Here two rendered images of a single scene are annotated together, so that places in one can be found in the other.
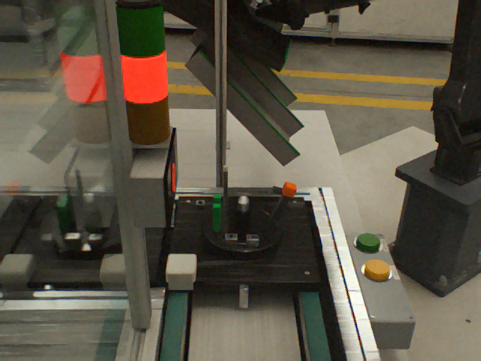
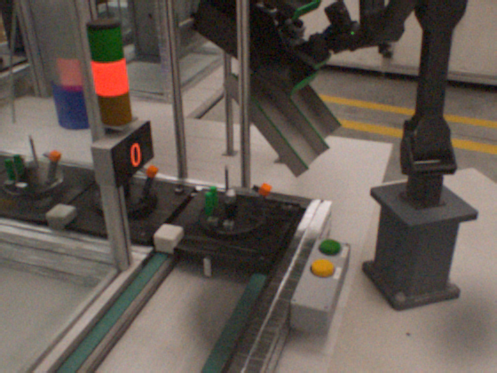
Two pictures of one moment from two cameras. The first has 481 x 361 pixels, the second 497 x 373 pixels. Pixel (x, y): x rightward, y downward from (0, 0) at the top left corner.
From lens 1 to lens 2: 0.41 m
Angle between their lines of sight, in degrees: 19
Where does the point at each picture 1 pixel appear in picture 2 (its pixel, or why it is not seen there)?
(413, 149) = (458, 187)
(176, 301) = (158, 259)
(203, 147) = (265, 159)
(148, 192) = (102, 159)
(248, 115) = (268, 130)
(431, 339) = (363, 339)
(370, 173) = not seen: hidden behind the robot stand
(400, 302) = (326, 295)
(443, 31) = not seen: outside the picture
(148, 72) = (106, 74)
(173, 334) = (142, 280)
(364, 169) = not seen: hidden behind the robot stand
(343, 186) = (367, 208)
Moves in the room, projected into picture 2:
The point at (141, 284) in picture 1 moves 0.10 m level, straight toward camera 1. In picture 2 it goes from (117, 234) to (96, 268)
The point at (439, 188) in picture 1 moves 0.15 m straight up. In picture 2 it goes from (395, 209) to (406, 134)
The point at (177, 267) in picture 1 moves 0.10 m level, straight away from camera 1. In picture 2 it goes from (163, 234) to (179, 207)
